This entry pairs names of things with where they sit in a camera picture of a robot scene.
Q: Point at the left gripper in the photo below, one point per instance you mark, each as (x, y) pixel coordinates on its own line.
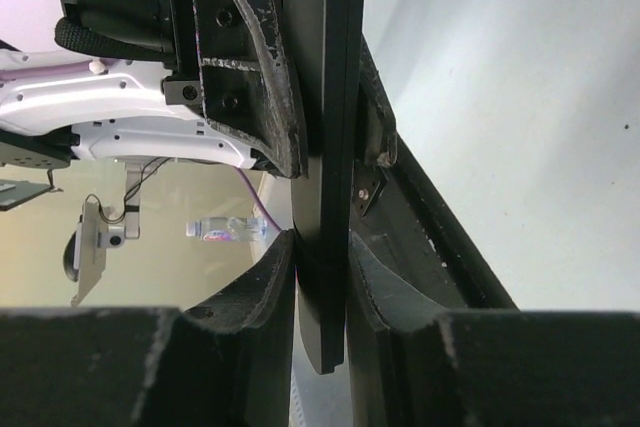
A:
(249, 84)

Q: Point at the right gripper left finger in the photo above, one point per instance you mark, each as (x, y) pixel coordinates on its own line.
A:
(224, 362)

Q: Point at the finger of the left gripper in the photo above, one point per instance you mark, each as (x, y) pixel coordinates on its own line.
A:
(377, 137)

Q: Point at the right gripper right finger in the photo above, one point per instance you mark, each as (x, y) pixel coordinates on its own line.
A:
(414, 362)

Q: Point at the black battery cover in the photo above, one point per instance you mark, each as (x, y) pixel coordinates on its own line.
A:
(321, 298)

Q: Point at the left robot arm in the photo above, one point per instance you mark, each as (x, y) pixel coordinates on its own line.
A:
(100, 95)

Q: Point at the clear plastic water bottle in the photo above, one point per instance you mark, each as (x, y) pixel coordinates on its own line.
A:
(231, 229)

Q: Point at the grey stand with camera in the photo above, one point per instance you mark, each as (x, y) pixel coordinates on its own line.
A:
(98, 230)

